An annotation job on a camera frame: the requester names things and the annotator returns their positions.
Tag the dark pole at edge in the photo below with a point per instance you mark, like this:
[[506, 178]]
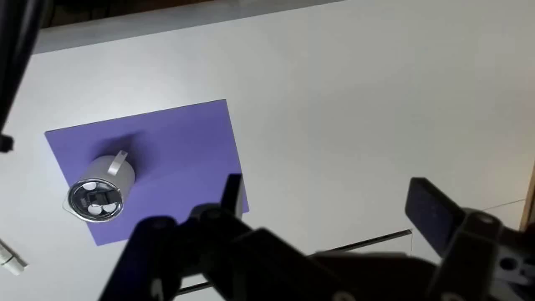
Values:
[[19, 31]]

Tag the purple mat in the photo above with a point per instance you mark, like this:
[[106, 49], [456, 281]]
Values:
[[182, 156]]

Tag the thin black rod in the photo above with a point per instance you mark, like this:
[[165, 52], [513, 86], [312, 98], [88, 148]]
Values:
[[352, 246]]

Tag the white marker pen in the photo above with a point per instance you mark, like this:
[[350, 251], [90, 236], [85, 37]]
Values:
[[11, 261]]

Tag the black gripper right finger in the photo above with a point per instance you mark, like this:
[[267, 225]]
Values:
[[481, 258]]

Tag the white flask with lid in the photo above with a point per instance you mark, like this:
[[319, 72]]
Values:
[[101, 193]]

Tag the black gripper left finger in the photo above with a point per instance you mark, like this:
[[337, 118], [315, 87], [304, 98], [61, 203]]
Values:
[[167, 258]]

